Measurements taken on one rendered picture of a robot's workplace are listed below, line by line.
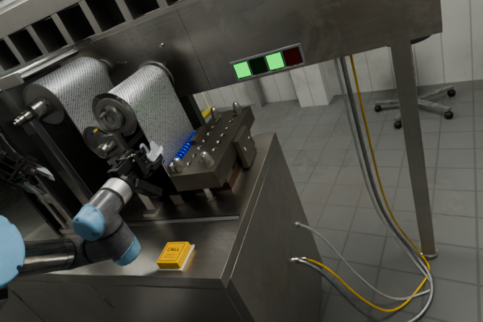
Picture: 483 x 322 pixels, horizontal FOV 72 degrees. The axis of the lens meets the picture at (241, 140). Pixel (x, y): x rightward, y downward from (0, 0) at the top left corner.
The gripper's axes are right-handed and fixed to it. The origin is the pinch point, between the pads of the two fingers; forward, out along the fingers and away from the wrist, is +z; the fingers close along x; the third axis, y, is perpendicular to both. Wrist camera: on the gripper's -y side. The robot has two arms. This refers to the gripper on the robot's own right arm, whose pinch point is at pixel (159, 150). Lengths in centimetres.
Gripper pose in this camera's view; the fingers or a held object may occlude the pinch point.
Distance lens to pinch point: 108.4
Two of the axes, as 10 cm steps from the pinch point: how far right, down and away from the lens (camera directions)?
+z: 2.8, -5.5, 7.9
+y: -3.5, -8.2, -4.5
